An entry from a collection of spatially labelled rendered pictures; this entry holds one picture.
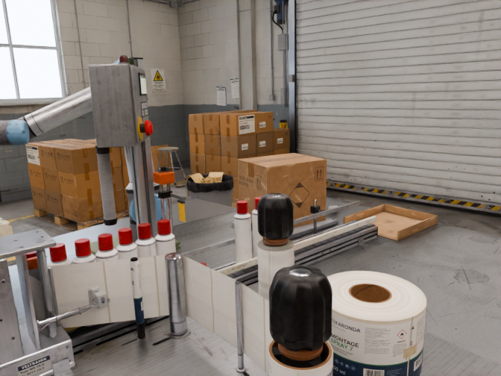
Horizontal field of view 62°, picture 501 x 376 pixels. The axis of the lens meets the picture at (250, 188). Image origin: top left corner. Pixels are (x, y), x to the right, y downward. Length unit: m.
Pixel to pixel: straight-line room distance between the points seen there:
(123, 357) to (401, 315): 0.55
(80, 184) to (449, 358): 4.00
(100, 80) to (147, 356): 0.61
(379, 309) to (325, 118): 5.18
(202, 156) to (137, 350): 4.47
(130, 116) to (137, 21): 6.69
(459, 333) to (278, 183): 0.84
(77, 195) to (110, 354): 3.64
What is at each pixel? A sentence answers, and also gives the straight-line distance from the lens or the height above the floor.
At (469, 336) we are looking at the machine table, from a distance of 1.16.
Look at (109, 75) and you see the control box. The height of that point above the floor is 1.45.
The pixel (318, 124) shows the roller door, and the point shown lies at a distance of 5.95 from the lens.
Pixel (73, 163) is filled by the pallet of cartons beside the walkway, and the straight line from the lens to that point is 4.47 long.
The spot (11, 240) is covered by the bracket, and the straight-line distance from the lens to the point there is 0.91.
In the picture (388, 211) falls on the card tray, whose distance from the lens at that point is 2.05.
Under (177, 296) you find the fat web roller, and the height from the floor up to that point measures 0.98.
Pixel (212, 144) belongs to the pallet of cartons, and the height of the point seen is 0.78.
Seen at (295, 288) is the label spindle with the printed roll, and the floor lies 1.17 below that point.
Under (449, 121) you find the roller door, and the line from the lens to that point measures 5.22.
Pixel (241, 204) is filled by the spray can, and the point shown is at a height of 1.08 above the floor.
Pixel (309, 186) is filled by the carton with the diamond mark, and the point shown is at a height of 1.01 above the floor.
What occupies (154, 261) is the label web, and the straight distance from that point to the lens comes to 0.94.
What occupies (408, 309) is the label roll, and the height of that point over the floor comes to 1.02.
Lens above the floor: 1.41
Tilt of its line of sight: 13 degrees down
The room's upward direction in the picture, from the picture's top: 2 degrees counter-clockwise
